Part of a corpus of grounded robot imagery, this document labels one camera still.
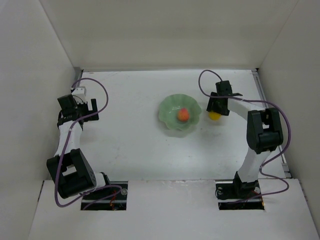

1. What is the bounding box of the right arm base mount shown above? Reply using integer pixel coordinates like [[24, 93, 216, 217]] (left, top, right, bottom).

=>
[[215, 181, 265, 210]]

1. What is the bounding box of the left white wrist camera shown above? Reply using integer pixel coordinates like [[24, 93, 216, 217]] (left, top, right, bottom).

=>
[[71, 86, 87, 99]]

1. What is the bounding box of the red orange fake peach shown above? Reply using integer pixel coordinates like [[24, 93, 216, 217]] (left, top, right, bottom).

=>
[[177, 108, 190, 122]]

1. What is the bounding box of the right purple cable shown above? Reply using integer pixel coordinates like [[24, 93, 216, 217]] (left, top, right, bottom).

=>
[[198, 69, 292, 196]]

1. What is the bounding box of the green wavy fruit bowl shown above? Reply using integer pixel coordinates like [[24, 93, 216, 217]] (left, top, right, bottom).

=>
[[158, 93, 202, 131]]

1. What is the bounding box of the yellow fake pear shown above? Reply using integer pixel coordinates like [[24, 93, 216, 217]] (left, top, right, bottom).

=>
[[208, 111, 222, 121]]

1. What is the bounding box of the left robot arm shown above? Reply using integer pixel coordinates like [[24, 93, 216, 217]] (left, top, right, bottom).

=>
[[46, 94, 110, 199]]

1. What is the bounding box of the aluminium table rail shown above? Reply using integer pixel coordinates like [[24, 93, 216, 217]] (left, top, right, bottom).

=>
[[251, 69, 292, 168], [72, 67, 83, 87]]

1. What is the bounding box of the right aluminium table rail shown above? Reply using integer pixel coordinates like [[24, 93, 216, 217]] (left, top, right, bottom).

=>
[[251, 69, 292, 168]]

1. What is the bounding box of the left aluminium table rail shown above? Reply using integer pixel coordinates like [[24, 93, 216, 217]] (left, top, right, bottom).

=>
[[72, 67, 83, 87]]

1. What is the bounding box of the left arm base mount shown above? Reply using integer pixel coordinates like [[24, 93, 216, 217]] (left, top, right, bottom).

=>
[[80, 181, 129, 211]]

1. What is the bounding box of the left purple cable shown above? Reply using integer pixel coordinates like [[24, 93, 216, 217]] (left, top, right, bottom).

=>
[[53, 77, 122, 210]]

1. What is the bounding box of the purple cable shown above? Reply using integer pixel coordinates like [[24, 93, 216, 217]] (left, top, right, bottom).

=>
[[198, 69, 292, 196], [53, 77, 122, 210]]

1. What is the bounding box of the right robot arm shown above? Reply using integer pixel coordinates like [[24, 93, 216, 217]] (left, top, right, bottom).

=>
[[206, 80, 284, 200]]

